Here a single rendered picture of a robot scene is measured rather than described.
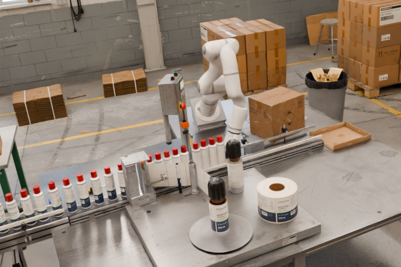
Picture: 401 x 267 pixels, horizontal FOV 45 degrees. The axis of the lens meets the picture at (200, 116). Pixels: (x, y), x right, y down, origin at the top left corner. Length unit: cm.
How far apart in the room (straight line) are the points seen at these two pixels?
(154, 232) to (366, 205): 110
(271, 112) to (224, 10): 529
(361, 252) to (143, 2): 570
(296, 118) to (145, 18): 503
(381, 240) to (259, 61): 339
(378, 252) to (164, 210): 146
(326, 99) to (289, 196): 289
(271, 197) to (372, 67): 409
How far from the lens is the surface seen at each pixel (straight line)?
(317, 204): 267
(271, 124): 321
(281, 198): 236
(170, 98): 267
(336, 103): 522
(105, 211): 276
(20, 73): 819
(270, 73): 635
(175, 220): 252
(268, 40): 622
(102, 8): 796
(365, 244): 342
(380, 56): 622
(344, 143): 324
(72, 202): 272
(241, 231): 237
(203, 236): 236
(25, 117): 668
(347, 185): 284
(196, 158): 283
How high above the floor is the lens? 230
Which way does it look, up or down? 23 degrees down
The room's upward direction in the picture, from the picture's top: 6 degrees counter-clockwise
